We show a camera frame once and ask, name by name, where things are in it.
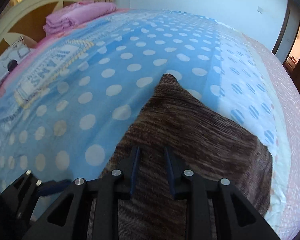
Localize white wall switch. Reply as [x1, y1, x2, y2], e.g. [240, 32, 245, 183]
[257, 7, 263, 14]

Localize folded pink quilt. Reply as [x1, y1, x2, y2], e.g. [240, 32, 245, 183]
[43, 0, 117, 35]

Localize white patterned pillow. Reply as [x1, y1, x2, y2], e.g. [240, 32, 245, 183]
[0, 36, 33, 85]

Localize brown knit sweater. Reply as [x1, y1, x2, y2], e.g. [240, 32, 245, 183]
[100, 74, 273, 239]

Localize blue patterned bed sheet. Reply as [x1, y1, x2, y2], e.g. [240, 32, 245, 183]
[0, 10, 300, 239]

